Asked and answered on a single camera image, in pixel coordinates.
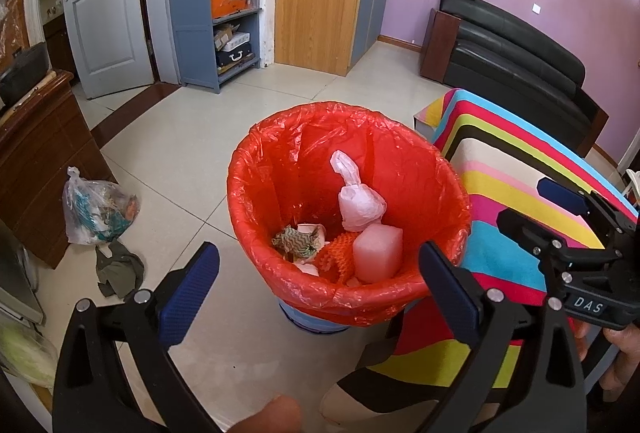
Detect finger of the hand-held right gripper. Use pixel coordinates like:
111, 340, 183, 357
496, 208, 622, 287
537, 178, 640, 250

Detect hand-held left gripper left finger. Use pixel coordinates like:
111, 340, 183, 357
51, 240, 223, 433

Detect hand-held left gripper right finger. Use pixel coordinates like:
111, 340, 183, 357
417, 240, 591, 433

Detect white foam packing block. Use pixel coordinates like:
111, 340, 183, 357
351, 223, 405, 285

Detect teal zigzag cloth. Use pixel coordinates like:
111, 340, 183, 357
271, 224, 321, 261

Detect large orange foam fruit net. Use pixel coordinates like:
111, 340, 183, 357
317, 233, 358, 284

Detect large white plastic bag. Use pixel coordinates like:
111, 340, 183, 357
329, 150, 388, 233

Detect blue trash bin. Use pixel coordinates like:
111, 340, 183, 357
277, 298, 416, 336

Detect red plastic bin liner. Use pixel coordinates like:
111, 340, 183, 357
227, 102, 471, 329

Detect person's right hand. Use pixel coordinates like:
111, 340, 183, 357
572, 318, 640, 395

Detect person's left hand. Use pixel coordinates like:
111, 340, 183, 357
227, 394, 303, 433

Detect white chair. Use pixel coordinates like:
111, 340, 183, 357
625, 168, 640, 208

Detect dark green cloth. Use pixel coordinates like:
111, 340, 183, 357
95, 240, 146, 299

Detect striped colourful blanket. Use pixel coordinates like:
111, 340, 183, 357
320, 88, 640, 424

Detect clear plastic bag of scraps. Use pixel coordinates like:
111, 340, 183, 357
62, 166, 141, 246

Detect black leather sofa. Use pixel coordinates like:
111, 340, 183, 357
419, 0, 610, 158

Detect grey metal object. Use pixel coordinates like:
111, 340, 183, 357
0, 218, 43, 324

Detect pale green plastic bag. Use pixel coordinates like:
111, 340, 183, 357
0, 313, 58, 389

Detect brown wooden cabinet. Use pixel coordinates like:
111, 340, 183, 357
0, 69, 113, 270

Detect dark blue case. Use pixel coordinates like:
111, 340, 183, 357
216, 47, 256, 70

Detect cardboard boxes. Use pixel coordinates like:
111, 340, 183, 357
214, 25, 251, 51

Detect blue-grey bookshelf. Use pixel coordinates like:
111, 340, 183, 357
167, 0, 264, 94

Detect white panel door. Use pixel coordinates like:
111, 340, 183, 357
60, 0, 156, 100

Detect orange box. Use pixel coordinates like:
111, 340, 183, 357
211, 0, 249, 20

